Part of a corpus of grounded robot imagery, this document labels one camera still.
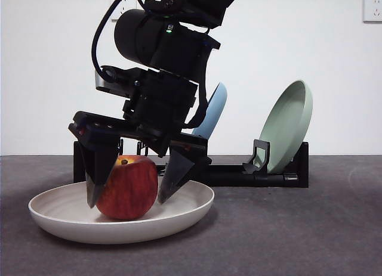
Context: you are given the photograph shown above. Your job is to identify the red yellow apple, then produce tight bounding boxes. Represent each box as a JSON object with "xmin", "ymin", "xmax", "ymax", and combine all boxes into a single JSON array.
[{"xmin": 95, "ymin": 154, "xmax": 158, "ymax": 221}]

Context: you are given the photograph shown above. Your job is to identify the pale cream yellow plate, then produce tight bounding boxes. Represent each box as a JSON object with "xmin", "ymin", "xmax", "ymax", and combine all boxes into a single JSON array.
[{"xmin": 28, "ymin": 179, "xmax": 215, "ymax": 245}]

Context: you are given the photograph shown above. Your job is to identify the blue plate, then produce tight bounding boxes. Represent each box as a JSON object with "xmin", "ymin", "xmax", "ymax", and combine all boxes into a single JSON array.
[{"xmin": 190, "ymin": 81, "xmax": 228, "ymax": 139}]

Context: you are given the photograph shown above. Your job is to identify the black plate rack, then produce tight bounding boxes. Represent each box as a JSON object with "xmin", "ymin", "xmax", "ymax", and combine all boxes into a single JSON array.
[{"xmin": 73, "ymin": 140, "xmax": 310, "ymax": 188}]

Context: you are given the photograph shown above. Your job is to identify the green plate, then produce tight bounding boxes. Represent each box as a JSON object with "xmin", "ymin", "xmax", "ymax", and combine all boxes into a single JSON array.
[{"xmin": 258, "ymin": 80, "xmax": 313, "ymax": 175}]

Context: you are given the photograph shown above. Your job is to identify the pale grey camera box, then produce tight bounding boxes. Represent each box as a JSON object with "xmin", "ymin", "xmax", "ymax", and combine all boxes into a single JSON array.
[{"xmin": 94, "ymin": 66, "xmax": 135, "ymax": 97}]

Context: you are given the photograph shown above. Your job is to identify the black cable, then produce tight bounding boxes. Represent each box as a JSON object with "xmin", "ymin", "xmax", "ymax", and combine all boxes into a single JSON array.
[{"xmin": 91, "ymin": 0, "xmax": 134, "ymax": 80}]

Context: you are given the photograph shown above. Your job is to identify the white wall socket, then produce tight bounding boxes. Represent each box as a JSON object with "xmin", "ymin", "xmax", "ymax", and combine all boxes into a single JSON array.
[
  {"xmin": 110, "ymin": 0, "xmax": 130, "ymax": 23},
  {"xmin": 362, "ymin": 0, "xmax": 382, "ymax": 23}
]

